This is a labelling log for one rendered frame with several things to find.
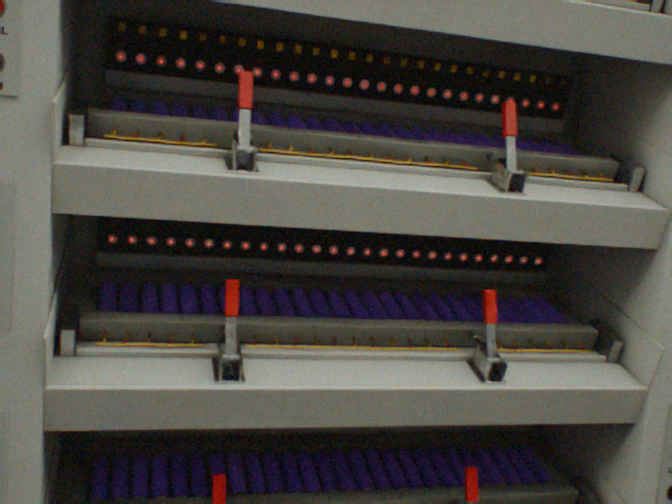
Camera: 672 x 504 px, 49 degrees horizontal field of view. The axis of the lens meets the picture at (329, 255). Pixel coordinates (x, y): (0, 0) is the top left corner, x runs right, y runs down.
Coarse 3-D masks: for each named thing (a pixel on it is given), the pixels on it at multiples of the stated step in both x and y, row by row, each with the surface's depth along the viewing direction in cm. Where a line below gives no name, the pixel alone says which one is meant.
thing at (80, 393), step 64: (64, 256) 74; (128, 256) 79; (192, 256) 81; (64, 320) 67; (576, 320) 91; (64, 384) 63; (128, 384) 64; (192, 384) 66; (256, 384) 67; (320, 384) 69; (384, 384) 71; (448, 384) 73; (512, 384) 74; (576, 384) 76; (640, 384) 78
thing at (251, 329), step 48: (96, 336) 69; (144, 336) 71; (192, 336) 71; (240, 336) 73; (288, 336) 74; (336, 336) 75; (384, 336) 77; (432, 336) 78; (480, 336) 80; (528, 336) 81; (576, 336) 83
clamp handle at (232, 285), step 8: (232, 280) 68; (232, 288) 68; (232, 296) 68; (232, 304) 68; (232, 312) 68; (232, 320) 68; (232, 328) 68; (232, 336) 68; (232, 344) 68; (232, 352) 68
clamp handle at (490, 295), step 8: (488, 296) 75; (488, 304) 75; (488, 312) 75; (496, 312) 75; (488, 320) 75; (496, 320) 75; (488, 328) 75; (488, 336) 75; (488, 344) 75; (488, 352) 74
